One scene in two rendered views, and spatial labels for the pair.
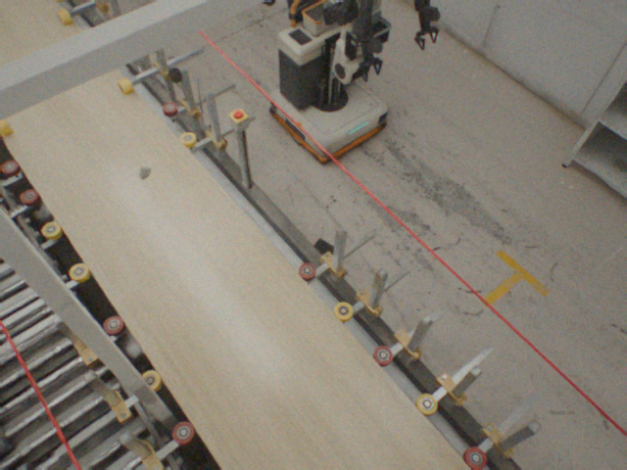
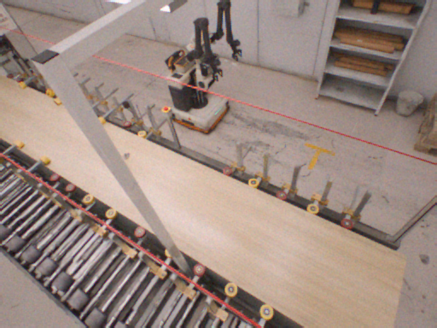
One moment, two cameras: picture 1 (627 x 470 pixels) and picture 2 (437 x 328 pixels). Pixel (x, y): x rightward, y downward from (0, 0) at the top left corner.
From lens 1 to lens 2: 0.44 m
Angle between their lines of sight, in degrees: 9
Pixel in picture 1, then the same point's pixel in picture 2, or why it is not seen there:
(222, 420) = (217, 255)
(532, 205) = (310, 119)
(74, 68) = (122, 20)
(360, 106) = (214, 101)
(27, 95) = (104, 38)
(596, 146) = (325, 85)
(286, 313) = (226, 194)
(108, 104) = not seen: hidden behind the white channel
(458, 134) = (264, 101)
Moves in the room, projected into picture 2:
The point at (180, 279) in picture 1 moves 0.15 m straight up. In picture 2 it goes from (166, 197) to (160, 188)
